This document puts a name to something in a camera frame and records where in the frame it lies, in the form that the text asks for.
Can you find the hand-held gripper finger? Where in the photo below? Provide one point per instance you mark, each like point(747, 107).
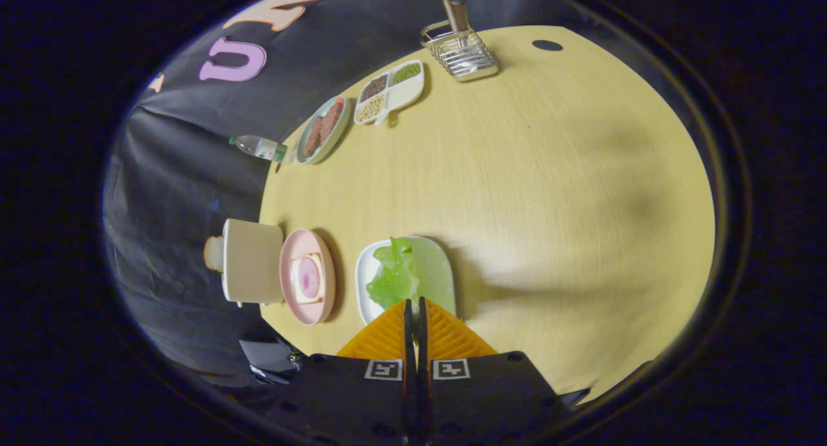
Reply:
point(408, 342)
point(422, 342)

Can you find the green lettuce leaf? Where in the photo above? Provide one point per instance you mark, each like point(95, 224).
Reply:
point(394, 278)

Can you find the brown bread slice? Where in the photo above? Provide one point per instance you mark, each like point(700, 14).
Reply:
point(213, 253)

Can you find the white rectangular plate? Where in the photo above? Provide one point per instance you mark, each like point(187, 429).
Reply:
point(436, 271)

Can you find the pink ham slice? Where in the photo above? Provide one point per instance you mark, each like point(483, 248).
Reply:
point(309, 278)

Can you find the toast slice with white rim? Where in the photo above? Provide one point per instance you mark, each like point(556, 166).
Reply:
point(307, 257)

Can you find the pink round plate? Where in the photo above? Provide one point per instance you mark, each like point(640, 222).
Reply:
point(303, 239)

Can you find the white toaster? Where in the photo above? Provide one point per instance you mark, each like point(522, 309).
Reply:
point(252, 262)

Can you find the light blue oval plate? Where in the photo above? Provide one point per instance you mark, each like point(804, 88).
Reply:
point(337, 139)

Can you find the plain brown meat piece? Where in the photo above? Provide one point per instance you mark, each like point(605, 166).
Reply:
point(314, 138)

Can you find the brown meat piece orange tip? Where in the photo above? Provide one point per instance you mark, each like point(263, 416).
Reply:
point(333, 119)

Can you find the pile of pale beans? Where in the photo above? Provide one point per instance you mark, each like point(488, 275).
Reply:
point(371, 108)

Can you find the clear water bottle green cap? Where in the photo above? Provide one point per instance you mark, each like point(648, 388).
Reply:
point(258, 147)

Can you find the white divided dish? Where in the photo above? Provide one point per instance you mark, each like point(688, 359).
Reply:
point(407, 95)

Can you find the pile of dark red beans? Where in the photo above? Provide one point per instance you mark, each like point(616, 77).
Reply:
point(374, 88)

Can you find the pile of green beans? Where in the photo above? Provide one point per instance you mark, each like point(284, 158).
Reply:
point(406, 74)

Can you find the black table grommet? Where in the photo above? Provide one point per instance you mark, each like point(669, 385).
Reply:
point(547, 45)

